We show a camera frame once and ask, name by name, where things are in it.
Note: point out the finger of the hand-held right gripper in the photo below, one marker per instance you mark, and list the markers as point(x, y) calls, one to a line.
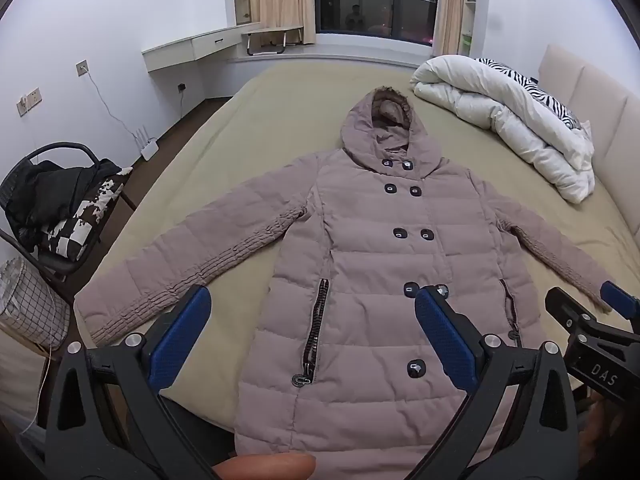
point(620, 297)
point(570, 310)

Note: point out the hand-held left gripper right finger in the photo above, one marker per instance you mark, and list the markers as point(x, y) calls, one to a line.
point(445, 335)

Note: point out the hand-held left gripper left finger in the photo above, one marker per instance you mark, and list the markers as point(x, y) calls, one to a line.
point(180, 331)

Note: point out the mauve hooded puffer coat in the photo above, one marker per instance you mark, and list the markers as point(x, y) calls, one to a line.
point(380, 260)

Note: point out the black clothes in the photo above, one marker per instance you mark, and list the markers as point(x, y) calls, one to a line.
point(45, 190)

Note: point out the person's left hand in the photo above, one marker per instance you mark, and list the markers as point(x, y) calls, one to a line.
point(270, 466)

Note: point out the black and white cushion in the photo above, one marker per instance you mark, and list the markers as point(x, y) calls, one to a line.
point(80, 225)

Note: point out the grid patterned laundry basket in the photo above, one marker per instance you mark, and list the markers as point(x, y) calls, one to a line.
point(30, 305)

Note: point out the black chair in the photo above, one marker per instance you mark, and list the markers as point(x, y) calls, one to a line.
point(20, 255)

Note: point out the white router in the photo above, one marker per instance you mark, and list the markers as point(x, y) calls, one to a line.
point(149, 149)

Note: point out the beige padded headboard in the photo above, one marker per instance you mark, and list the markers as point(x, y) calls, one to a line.
point(600, 100)

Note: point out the white duvet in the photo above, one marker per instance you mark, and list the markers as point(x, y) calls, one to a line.
point(500, 105)

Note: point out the black plug adapter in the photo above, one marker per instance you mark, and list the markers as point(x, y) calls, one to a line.
point(183, 87)

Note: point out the bed with olive sheet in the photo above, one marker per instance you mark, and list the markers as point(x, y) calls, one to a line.
point(300, 110)

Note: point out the small folding table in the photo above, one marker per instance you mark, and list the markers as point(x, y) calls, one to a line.
point(272, 30)

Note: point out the double wall socket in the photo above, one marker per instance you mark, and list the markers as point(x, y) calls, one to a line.
point(29, 102)

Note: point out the white wall socket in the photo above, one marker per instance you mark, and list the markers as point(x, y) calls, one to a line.
point(82, 68)

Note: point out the white wall-mounted desk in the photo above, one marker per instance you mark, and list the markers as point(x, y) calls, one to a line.
point(200, 42)

